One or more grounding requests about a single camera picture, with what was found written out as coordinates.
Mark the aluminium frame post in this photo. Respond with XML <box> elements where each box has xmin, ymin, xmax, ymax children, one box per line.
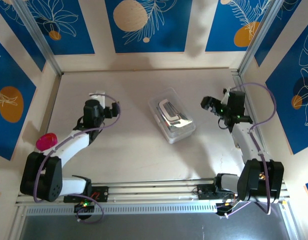
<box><xmin>12</xmin><ymin>0</ymin><xmax>64</xmax><ymax>76</ymax></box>
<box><xmin>237</xmin><ymin>0</ymin><xmax>289</xmax><ymax>75</ymax></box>

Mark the pink lidded printed cup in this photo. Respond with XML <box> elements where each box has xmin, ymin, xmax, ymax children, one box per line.
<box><xmin>35</xmin><ymin>132</ymin><xmax>58</xmax><ymax>152</ymax></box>

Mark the slotted grey cable duct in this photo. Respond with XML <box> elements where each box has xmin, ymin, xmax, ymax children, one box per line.
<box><xmin>25</xmin><ymin>202</ymin><xmax>217</xmax><ymax>216</ymax></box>

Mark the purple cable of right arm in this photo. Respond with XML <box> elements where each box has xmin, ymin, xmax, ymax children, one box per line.
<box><xmin>216</xmin><ymin>82</ymin><xmax>277</xmax><ymax>218</ymax></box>

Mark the aluminium rail frame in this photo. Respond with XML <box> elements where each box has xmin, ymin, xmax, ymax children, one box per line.
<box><xmin>15</xmin><ymin>178</ymin><xmax>290</xmax><ymax>207</ymax></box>

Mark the translucent plastic tool box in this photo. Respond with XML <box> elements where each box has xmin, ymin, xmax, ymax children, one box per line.
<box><xmin>148</xmin><ymin>86</ymin><xmax>197</xmax><ymax>145</ymax></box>

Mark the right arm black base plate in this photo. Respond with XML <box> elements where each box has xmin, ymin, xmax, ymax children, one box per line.
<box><xmin>196</xmin><ymin>183</ymin><xmax>244</xmax><ymax>201</ymax></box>

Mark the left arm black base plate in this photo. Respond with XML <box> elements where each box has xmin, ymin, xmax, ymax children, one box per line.
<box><xmin>63</xmin><ymin>186</ymin><xmax>110</xmax><ymax>203</ymax></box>

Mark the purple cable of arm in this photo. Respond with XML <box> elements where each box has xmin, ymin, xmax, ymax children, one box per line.
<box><xmin>216</xmin><ymin>82</ymin><xmax>277</xmax><ymax>218</ymax></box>
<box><xmin>33</xmin><ymin>99</ymin><xmax>122</xmax><ymax>224</ymax></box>

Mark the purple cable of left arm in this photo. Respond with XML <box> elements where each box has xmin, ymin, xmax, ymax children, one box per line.
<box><xmin>33</xmin><ymin>99</ymin><xmax>122</xmax><ymax>224</ymax></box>

